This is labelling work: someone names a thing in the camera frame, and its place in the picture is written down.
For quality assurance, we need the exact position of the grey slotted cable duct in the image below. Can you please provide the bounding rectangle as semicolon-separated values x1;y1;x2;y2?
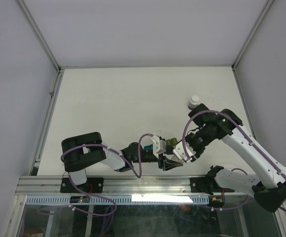
26;195;209;205

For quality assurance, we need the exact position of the white pill bottle blue label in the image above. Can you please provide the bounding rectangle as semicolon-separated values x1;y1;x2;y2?
188;95;200;110

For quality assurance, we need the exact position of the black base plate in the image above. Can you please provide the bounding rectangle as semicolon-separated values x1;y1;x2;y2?
189;177;235;195
60;177;104;194

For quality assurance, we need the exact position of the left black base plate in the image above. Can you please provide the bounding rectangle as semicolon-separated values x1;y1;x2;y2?
60;177;104;194

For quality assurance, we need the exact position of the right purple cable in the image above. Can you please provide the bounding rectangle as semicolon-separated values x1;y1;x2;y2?
182;110;286;215

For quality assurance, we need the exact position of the teal pill box FRI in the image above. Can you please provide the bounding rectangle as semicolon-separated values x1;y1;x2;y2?
144;144;153;150

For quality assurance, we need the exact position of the purple cable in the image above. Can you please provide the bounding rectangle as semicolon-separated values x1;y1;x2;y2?
182;110;286;215
60;133;158;220

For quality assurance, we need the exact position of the green pill box THUR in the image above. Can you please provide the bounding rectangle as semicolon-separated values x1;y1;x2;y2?
171;138;178;146

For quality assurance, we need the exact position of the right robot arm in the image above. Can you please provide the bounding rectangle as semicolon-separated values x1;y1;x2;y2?
173;104;286;212

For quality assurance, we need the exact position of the aluminium mounting rail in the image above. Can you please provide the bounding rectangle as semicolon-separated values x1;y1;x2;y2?
16;174;281;196

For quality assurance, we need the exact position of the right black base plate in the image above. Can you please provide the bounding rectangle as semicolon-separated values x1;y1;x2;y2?
189;177;235;195

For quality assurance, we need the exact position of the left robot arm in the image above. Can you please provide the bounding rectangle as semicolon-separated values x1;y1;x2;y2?
60;132;183;192

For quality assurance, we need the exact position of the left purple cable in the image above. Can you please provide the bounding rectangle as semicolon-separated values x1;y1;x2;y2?
60;133;158;220

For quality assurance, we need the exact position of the clear pill jar gold lid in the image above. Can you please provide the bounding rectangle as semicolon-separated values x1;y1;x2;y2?
171;155;185;164

